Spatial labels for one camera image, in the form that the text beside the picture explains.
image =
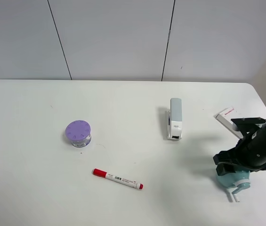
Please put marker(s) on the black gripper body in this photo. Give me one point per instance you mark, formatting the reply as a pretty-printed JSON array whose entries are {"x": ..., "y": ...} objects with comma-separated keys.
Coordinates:
[{"x": 240, "y": 156}]

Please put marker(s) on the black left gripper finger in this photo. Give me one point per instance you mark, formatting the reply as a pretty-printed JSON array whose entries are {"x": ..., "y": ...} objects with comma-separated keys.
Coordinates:
[{"x": 223, "y": 169}]

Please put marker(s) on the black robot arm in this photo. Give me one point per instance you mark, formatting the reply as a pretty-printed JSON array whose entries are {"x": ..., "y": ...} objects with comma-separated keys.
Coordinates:
[{"x": 250, "y": 151}]

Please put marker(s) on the white grey stapler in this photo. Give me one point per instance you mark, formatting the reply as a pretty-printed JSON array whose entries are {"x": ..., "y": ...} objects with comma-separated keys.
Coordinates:
[{"x": 174, "y": 119}]

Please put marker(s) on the white Snowhite cardboard box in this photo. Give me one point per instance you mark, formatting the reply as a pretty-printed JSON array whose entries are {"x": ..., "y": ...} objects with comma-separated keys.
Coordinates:
[{"x": 225, "y": 116}]

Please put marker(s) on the red white marker pen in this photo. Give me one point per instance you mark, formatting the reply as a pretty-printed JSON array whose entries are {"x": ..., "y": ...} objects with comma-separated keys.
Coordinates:
[{"x": 117, "y": 179}]

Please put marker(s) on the purple lidded round container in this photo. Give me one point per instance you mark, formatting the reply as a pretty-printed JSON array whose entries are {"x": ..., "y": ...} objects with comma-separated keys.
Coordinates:
[{"x": 78, "y": 133}]

